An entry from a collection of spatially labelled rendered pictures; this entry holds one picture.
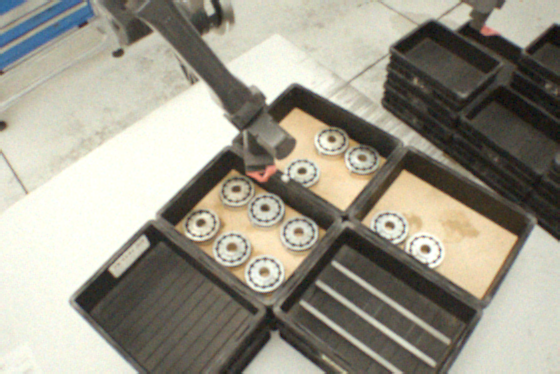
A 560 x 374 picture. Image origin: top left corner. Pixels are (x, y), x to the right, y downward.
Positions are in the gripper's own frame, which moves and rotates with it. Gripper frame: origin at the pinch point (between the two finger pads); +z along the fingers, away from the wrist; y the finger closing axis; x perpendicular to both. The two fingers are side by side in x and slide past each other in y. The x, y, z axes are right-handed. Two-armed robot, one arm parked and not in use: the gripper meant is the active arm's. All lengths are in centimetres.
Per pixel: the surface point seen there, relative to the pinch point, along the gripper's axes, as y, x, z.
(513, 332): -38, -63, 36
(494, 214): -9, -61, 20
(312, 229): -7.3, -11.3, 20.4
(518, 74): 76, -114, 59
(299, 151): 20.7, -11.0, 23.5
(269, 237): -6.9, 0.3, 23.3
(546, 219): 14, -111, 78
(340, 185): 7.2, -21.3, 23.4
